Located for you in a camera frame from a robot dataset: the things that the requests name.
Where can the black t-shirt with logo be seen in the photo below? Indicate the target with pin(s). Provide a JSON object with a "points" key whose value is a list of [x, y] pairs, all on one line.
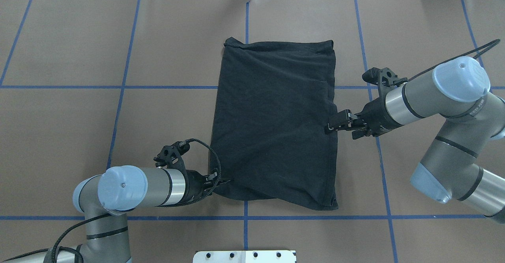
{"points": [[273, 104]]}

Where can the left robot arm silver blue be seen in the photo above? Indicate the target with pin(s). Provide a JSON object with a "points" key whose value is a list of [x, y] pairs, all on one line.
{"points": [[105, 200]]}

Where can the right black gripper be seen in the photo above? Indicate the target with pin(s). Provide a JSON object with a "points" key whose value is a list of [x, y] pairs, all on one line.
{"points": [[375, 116]]}

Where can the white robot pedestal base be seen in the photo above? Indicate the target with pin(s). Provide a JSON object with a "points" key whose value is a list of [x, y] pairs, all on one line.
{"points": [[245, 256]]}

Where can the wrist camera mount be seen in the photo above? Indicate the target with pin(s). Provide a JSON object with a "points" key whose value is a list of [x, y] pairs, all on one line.
{"points": [[171, 156], [385, 80]]}

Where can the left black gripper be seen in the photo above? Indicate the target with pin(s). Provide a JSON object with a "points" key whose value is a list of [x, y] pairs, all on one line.
{"points": [[194, 184]]}

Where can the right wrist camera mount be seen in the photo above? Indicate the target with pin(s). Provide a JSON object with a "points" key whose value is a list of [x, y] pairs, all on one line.
{"points": [[385, 80]]}

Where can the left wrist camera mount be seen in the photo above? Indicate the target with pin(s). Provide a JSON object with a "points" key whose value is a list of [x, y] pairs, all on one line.
{"points": [[171, 156]]}

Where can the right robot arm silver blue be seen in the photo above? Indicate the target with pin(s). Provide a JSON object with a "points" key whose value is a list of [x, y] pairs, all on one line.
{"points": [[458, 90]]}

